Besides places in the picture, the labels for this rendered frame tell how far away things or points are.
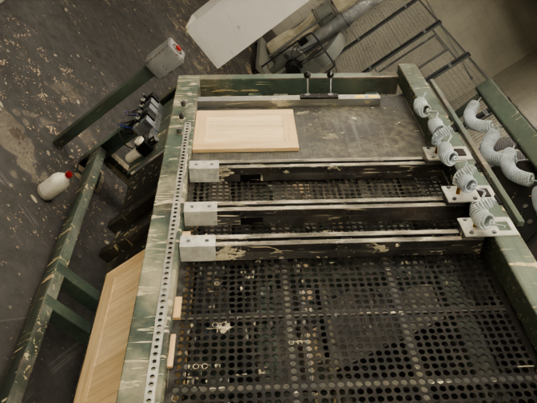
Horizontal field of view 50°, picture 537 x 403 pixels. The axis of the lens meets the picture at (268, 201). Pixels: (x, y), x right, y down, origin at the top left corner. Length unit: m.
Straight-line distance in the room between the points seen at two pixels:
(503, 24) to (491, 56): 0.62
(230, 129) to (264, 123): 0.17
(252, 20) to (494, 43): 6.44
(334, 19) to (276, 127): 5.84
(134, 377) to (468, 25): 10.71
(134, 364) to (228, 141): 1.29
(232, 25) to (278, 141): 4.13
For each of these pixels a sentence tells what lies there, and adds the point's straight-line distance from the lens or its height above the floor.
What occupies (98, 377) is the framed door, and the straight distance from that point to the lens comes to 2.33.
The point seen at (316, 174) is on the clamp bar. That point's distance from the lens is 2.44.
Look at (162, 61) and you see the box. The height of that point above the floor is 0.85.
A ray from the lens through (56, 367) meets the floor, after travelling 2.74.
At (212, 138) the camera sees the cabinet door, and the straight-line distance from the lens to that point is 2.72.
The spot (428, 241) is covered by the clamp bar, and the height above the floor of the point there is 1.62.
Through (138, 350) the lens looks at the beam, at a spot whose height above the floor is 0.85.
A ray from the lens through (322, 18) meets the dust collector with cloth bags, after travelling 8.68.
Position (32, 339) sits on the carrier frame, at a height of 0.18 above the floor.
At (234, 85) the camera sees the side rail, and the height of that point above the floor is 1.04.
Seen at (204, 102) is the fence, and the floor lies 0.93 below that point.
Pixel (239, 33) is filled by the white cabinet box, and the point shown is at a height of 0.46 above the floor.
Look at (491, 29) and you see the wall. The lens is 11.99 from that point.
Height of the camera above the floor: 1.91
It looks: 19 degrees down
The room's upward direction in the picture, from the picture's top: 58 degrees clockwise
